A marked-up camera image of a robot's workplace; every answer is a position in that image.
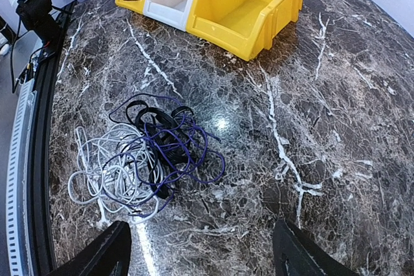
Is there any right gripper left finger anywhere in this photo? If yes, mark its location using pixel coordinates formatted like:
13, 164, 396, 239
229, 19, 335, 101
49, 220, 132, 276

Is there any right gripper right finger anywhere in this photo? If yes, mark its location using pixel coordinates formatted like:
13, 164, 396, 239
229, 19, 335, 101
273, 219, 356, 275

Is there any white cable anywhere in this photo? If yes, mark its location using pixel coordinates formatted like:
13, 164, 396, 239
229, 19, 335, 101
67, 123, 161, 224

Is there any purple cable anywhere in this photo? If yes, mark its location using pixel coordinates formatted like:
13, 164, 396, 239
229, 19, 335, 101
103, 94, 226, 217

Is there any thick black cable bundle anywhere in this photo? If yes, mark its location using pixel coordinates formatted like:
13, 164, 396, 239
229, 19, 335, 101
125, 100, 195, 201

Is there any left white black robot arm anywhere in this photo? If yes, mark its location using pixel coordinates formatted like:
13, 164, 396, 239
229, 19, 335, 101
16, 0, 61, 44

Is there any yellow bin near back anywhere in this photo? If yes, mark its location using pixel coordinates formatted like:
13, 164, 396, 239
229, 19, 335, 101
186, 0, 303, 61

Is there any white slotted cable duct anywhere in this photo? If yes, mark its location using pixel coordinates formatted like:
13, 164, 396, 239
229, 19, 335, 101
6, 80, 36, 275

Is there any black front rail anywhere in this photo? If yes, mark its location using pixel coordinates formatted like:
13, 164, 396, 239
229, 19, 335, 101
27, 0, 78, 275

